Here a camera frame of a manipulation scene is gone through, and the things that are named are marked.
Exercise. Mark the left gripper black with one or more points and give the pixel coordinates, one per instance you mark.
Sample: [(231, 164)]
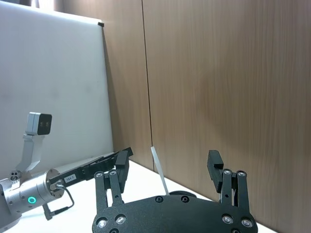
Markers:
[(70, 177)]

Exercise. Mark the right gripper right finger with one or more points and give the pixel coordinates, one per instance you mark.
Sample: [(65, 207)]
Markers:
[(230, 187)]

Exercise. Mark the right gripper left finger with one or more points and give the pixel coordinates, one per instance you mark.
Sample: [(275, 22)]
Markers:
[(114, 187)]

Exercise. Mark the thin white strip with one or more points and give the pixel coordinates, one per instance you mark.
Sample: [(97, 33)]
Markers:
[(159, 170)]

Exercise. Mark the white board panel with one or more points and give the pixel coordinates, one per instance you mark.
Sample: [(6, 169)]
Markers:
[(53, 92)]

